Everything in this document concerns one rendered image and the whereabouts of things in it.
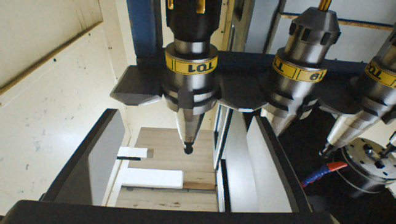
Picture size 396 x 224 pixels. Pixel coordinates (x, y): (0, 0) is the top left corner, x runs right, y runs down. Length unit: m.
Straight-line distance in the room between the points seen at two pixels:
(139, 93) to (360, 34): 0.91
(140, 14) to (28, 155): 0.56
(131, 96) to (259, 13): 0.70
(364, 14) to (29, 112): 1.18
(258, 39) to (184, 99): 0.69
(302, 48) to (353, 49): 0.82
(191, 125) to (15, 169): 0.54
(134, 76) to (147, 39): 0.04
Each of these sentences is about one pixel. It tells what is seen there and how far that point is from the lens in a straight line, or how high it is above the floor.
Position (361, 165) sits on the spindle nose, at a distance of 0.68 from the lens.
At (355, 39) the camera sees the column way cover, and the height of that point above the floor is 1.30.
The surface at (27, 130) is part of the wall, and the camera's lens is 0.67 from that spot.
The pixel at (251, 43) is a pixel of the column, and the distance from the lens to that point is 0.85.
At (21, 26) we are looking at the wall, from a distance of 0.68.
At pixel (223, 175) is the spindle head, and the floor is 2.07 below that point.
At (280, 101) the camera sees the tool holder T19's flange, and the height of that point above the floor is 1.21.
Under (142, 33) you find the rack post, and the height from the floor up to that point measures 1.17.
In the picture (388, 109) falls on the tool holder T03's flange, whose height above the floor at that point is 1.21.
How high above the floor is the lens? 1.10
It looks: 41 degrees up
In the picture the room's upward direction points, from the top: 176 degrees counter-clockwise
